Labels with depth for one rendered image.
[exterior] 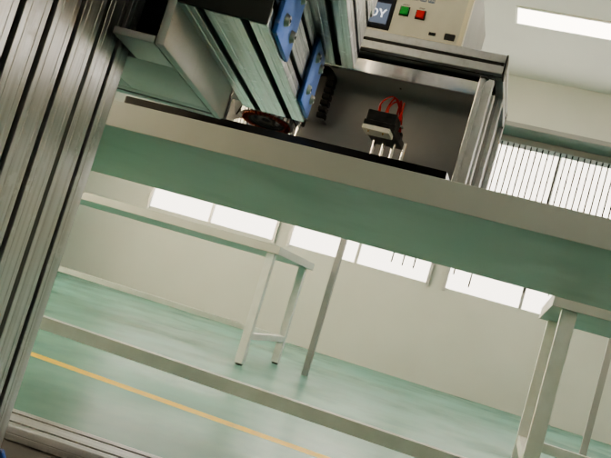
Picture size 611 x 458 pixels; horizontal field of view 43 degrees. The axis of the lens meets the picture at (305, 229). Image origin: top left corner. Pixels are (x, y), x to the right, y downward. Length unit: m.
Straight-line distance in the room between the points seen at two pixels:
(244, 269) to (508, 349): 2.86
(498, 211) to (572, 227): 0.12
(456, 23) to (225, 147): 0.67
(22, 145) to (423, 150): 1.31
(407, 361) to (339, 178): 6.70
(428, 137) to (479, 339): 6.16
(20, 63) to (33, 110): 0.05
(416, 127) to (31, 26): 1.34
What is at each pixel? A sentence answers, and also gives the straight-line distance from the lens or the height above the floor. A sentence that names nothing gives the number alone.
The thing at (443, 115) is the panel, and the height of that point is 1.00.
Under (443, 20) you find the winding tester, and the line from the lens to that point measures 1.84.
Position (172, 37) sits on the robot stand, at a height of 0.69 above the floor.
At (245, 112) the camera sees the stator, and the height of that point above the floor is 0.81.
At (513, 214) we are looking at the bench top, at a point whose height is 0.72.
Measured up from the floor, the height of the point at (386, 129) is 0.88.
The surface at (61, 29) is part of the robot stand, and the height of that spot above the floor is 0.65.
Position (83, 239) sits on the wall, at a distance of 9.27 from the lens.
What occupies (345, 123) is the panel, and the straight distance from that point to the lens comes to 1.91.
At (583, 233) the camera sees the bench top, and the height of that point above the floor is 0.71.
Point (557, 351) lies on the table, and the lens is 2.69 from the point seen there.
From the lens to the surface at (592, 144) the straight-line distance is 5.12.
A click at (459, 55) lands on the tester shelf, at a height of 1.09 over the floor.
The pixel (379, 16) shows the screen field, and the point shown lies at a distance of 1.86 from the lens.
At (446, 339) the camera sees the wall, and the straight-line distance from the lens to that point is 7.97.
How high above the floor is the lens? 0.49
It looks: 5 degrees up
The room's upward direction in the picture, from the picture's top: 17 degrees clockwise
